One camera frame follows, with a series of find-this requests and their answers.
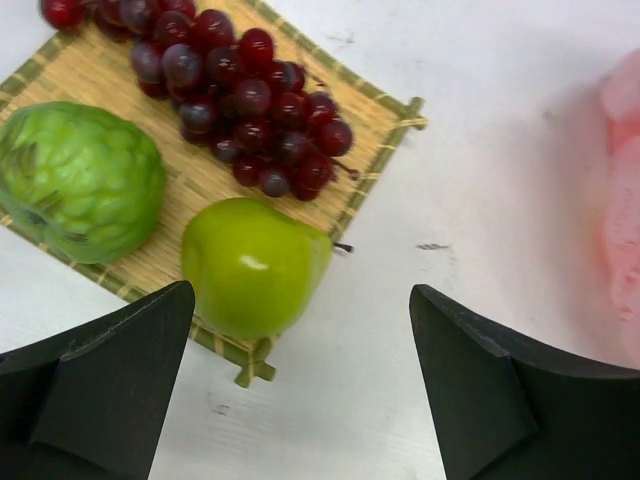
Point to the yellow bamboo mat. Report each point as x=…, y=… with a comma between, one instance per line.
x=89, y=68

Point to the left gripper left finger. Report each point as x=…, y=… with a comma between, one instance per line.
x=90, y=402

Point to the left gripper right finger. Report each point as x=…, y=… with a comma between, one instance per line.
x=507, y=406

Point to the yellow green fake pear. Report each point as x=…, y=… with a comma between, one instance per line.
x=253, y=268

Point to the pink plastic bag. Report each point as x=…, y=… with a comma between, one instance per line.
x=619, y=100

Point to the green fake fruit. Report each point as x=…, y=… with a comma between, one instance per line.
x=85, y=182

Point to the red fake grapes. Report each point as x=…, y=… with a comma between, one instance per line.
x=229, y=90

